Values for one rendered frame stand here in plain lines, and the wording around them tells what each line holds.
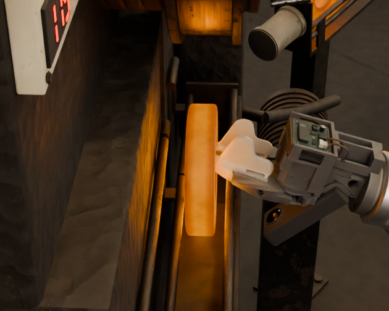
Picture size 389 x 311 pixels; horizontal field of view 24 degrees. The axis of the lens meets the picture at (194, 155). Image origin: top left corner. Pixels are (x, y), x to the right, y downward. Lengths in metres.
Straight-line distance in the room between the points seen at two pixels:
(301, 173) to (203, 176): 0.12
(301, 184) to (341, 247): 1.08
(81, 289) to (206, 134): 0.33
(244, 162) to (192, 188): 0.08
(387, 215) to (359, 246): 1.06
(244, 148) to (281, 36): 0.50
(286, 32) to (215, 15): 0.62
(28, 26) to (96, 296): 0.24
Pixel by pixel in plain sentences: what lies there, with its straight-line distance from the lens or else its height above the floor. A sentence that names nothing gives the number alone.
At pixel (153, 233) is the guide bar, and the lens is 0.97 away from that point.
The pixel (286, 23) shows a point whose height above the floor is 0.69.
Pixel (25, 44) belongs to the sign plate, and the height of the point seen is 1.10.
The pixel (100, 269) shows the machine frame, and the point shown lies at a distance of 0.75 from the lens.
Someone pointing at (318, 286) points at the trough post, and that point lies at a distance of 2.00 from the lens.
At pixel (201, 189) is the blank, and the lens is 0.99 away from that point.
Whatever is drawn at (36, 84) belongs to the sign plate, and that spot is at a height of 1.07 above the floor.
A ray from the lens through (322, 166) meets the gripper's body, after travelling 1.02.
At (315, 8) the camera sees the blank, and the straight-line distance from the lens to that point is 1.59.
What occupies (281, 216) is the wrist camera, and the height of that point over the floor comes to 0.68.
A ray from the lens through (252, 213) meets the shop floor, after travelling 2.19.
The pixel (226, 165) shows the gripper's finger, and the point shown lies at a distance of 1.04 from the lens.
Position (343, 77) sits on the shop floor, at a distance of 2.75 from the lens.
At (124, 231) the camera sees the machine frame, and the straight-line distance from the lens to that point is 0.79.
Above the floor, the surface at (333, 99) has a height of 0.56.
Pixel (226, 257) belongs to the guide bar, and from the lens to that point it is 1.01.
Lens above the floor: 1.38
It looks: 35 degrees down
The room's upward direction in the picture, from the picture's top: straight up
